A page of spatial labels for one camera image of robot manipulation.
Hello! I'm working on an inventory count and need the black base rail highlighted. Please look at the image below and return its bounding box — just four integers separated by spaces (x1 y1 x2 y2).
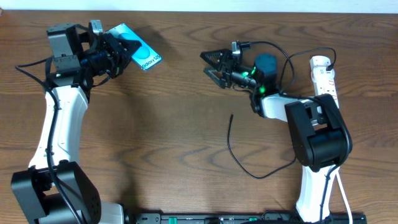
124 210 368 224

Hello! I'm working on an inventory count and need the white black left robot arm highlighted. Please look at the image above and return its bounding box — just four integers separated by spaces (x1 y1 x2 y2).
11 20 143 223

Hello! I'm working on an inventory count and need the white power strip cord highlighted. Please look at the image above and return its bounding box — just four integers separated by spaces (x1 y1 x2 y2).
334 170 354 224

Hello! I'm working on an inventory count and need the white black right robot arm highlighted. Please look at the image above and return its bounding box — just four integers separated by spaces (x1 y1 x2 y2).
200 45 354 223

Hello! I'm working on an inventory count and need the silver Galaxy smartphone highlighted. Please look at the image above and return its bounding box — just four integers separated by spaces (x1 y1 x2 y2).
106 23 162 70

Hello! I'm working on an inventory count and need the white power strip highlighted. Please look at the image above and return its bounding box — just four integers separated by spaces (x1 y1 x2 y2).
310 55 339 108

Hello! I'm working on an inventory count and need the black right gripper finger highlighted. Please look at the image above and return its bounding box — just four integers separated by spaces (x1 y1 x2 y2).
200 49 229 67
203 67 226 89

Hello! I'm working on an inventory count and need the black charger cable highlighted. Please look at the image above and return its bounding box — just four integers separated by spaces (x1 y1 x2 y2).
227 47 337 180

